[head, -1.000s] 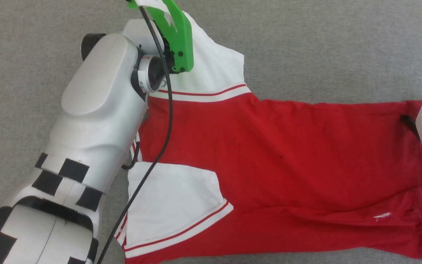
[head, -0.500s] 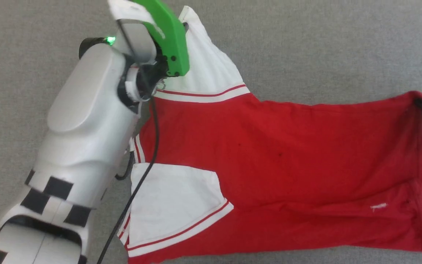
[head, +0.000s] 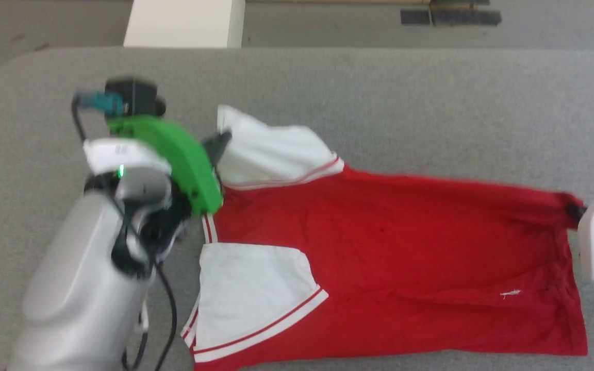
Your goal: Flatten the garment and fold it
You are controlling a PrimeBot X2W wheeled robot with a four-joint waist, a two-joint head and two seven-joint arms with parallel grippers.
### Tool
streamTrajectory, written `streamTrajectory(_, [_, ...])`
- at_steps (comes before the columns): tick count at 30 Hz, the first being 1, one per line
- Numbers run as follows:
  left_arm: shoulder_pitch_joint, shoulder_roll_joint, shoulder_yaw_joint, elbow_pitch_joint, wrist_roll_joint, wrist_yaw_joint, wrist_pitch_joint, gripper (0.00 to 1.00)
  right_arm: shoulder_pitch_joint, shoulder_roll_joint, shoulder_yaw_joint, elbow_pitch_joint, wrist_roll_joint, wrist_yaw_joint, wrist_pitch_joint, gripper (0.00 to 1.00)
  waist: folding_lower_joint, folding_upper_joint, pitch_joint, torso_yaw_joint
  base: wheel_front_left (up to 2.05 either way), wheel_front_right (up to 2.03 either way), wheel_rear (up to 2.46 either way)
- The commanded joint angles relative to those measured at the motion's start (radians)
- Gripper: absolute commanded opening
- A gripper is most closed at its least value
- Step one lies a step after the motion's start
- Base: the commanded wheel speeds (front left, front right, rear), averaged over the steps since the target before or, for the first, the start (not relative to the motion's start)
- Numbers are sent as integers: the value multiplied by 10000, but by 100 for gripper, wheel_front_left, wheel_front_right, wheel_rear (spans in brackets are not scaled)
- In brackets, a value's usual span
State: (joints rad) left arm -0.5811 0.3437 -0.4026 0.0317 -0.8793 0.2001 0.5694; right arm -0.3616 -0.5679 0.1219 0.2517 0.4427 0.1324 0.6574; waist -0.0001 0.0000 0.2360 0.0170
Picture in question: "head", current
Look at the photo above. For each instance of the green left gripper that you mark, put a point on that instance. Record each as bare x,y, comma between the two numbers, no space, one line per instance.
178,154

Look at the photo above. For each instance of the red and white basketball jersey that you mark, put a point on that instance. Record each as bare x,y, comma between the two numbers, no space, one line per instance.
390,268

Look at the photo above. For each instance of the dark grey floor mat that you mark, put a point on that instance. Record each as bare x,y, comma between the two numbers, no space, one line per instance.
459,2

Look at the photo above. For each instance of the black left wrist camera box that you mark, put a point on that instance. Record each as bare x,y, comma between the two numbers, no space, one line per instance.
137,98

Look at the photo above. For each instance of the small black floor mat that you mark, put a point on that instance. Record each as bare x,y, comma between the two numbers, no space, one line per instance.
415,17

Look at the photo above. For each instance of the white box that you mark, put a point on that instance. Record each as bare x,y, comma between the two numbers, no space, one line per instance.
183,23

